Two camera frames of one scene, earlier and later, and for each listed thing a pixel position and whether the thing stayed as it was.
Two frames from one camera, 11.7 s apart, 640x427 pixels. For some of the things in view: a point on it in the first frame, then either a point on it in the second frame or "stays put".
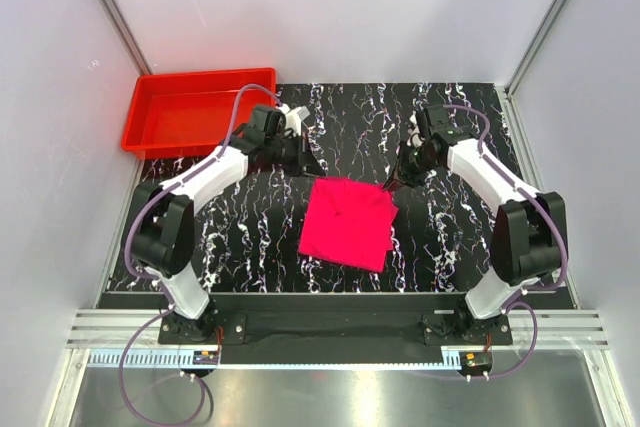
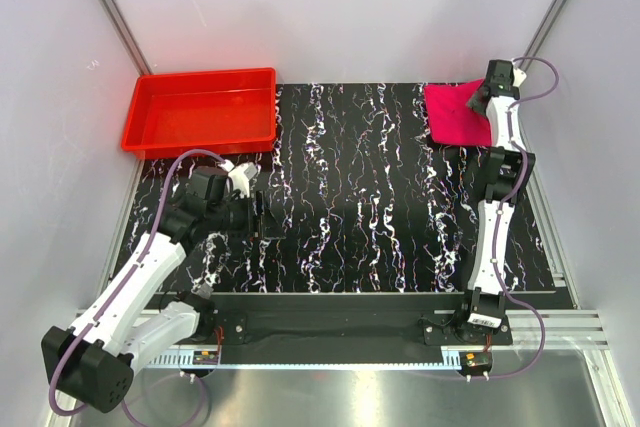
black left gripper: (305, 162) to (263, 225)
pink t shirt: (349, 223) to (451, 120)
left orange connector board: (206, 357) stays put
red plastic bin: (190, 113) stays put
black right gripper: (400, 177) to (472, 101)
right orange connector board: (478, 359) stays put
